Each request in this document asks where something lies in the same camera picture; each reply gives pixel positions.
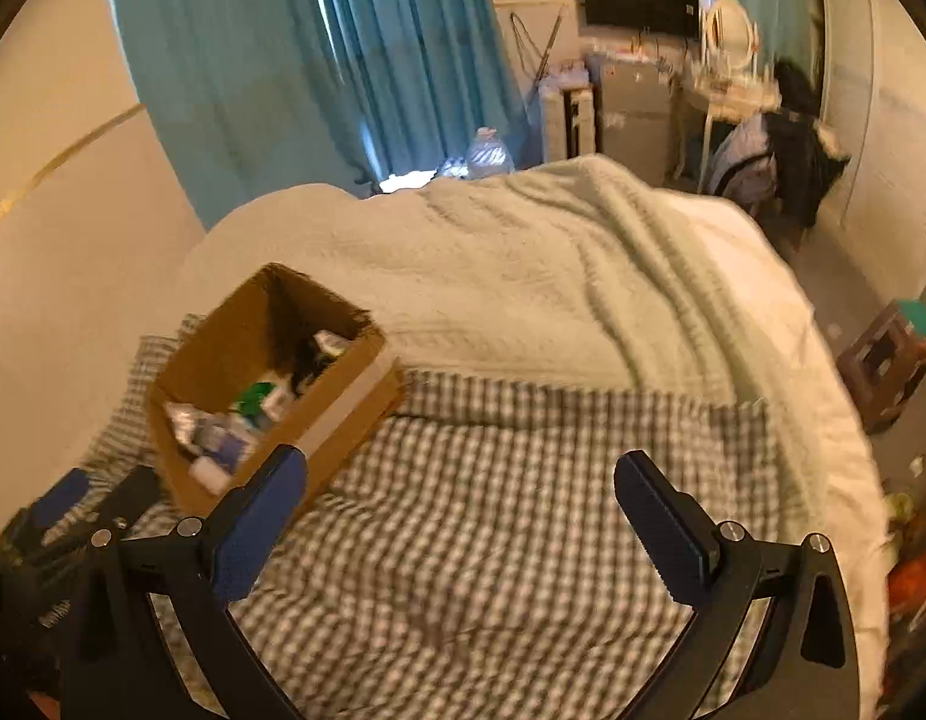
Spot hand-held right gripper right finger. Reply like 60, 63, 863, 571
614, 449, 863, 720

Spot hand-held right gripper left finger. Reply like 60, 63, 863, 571
58, 444, 310, 720

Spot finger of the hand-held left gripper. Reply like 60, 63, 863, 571
97, 463, 164, 535
24, 466, 97, 541

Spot white plastic bottle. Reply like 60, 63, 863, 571
189, 457, 232, 496

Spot brown cardboard box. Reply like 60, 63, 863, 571
144, 262, 405, 520

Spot silver blister pack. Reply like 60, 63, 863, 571
165, 400, 203, 452

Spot items inside box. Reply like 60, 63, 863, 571
193, 418, 255, 460

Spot green item in clear wrap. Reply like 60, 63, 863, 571
234, 382, 278, 415

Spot black object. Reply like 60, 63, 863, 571
289, 341, 333, 395

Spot grey white checked blanket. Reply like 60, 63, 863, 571
80, 315, 773, 720

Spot white duvet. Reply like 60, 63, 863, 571
658, 186, 893, 720

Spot orange object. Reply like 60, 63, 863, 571
886, 546, 926, 632

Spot wooden stool with teal top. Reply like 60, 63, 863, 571
836, 298, 926, 434

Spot pale green knitted blanket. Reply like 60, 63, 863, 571
176, 154, 833, 541

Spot light striped clothes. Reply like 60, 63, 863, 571
709, 112, 780, 212

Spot grey small fridge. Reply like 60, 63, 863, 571
593, 58, 679, 186

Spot dark hanging clothes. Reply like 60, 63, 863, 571
769, 58, 852, 232

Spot clear water bottle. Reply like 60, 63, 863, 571
466, 127, 518, 182

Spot white shelf unit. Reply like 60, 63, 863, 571
541, 85, 597, 164

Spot white dressing table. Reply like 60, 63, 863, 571
675, 73, 784, 190

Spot blue window curtain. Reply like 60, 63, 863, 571
105, 0, 540, 232

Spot white wardrobe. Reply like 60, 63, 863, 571
803, 0, 926, 257

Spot metal clothes hanger rack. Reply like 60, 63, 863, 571
508, 6, 570, 85

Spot oval white vanity mirror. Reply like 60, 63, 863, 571
701, 0, 762, 81

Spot black flat screen television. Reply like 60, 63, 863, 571
580, 0, 702, 40

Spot teal curtain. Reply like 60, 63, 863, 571
709, 0, 810, 77

